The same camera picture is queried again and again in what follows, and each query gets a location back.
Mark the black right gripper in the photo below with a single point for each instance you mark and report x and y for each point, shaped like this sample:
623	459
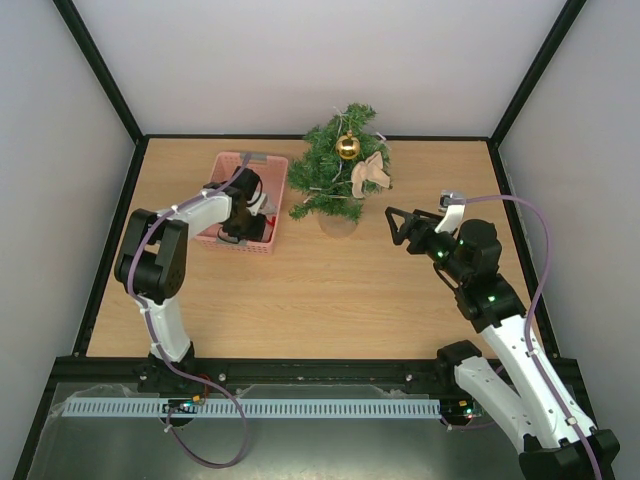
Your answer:
415	233

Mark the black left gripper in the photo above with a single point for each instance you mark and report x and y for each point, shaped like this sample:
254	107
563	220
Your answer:
256	234

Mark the pink perforated plastic basket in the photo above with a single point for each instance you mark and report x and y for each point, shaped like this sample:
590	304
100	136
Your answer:
263	174

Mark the round wooden tree base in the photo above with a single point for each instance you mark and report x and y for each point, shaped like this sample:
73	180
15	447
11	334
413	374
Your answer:
336	226

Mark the small green christmas tree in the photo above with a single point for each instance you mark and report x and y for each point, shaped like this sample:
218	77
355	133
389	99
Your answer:
316	203

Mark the gold bauble ornament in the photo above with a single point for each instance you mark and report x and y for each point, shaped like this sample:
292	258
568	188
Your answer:
348	146

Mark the clear led string lights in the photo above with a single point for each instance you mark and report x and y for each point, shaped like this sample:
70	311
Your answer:
324	172

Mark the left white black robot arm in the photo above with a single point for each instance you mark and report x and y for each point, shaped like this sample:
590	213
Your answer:
151	262

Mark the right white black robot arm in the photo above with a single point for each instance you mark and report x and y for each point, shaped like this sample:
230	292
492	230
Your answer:
553	437

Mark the red ribbon bow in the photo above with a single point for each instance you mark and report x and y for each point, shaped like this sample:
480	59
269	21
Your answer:
270	224

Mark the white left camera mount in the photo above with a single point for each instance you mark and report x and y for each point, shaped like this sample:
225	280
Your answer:
262	204

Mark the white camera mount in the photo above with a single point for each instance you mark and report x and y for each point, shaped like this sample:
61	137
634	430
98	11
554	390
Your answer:
453	212
262	204

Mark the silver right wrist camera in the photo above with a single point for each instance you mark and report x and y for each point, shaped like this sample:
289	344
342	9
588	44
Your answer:
449	196

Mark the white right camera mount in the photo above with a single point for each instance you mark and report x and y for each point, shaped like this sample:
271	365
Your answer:
453	212

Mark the light blue slotted cable duct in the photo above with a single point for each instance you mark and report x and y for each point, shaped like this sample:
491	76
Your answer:
254	408

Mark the black front frame rail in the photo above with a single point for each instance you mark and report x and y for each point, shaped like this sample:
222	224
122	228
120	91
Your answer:
410	376

